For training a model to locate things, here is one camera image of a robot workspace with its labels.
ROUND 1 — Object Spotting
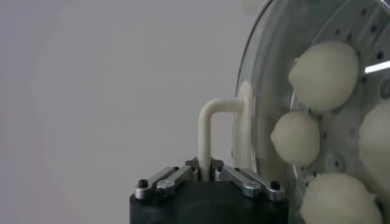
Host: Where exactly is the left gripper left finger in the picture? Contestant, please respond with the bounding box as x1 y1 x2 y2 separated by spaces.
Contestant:
133 157 200 200

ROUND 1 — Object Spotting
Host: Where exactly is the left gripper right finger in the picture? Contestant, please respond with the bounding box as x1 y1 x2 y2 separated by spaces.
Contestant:
210 157 286 202

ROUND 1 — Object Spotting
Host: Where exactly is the glass lid with cream handle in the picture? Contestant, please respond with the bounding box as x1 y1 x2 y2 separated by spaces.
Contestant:
197 0 390 224

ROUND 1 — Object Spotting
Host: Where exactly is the white steamed baozi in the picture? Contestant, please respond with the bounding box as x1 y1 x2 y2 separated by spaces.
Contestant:
270 111 321 167
300 173 384 224
358 100 390 195
288 41 360 113

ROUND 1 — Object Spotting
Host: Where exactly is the stainless steel steamer basket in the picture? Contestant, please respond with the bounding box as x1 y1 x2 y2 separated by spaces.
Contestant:
243 0 390 224

